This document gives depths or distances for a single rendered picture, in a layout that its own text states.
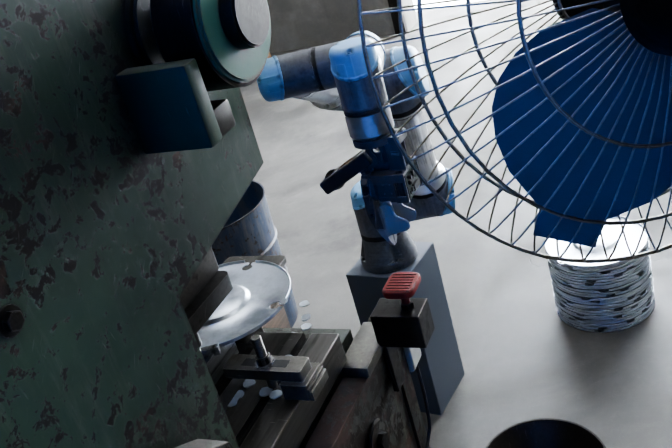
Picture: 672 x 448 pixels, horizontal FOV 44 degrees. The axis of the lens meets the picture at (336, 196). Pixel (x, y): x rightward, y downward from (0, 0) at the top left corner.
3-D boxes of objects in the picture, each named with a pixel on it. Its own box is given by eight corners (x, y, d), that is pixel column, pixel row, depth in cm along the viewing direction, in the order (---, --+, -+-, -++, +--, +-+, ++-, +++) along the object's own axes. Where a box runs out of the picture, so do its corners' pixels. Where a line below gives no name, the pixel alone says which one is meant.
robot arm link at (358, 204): (360, 219, 221) (348, 175, 216) (409, 210, 219) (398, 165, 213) (357, 241, 211) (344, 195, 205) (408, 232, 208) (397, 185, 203)
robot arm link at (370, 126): (336, 120, 131) (355, 100, 138) (344, 146, 133) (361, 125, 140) (379, 116, 128) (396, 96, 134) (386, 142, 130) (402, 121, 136)
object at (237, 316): (247, 357, 135) (246, 353, 134) (110, 352, 147) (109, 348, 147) (315, 261, 158) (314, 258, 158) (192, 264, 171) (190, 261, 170)
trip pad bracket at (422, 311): (400, 374, 162) (377, 292, 154) (447, 376, 158) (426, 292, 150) (391, 395, 158) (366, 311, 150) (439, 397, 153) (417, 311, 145)
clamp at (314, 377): (243, 373, 144) (225, 325, 140) (329, 377, 137) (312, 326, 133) (227, 396, 140) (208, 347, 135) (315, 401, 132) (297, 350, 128)
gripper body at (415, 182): (410, 207, 134) (393, 140, 129) (362, 209, 138) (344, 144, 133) (424, 185, 140) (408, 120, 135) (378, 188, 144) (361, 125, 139)
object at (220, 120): (223, 91, 125) (174, -57, 115) (289, 82, 119) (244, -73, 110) (142, 155, 107) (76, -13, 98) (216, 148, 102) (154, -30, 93)
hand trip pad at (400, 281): (400, 304, 155) (391, 270, 151) (430, 304, 152) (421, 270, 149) (388, 327, 149) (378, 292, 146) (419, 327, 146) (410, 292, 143)
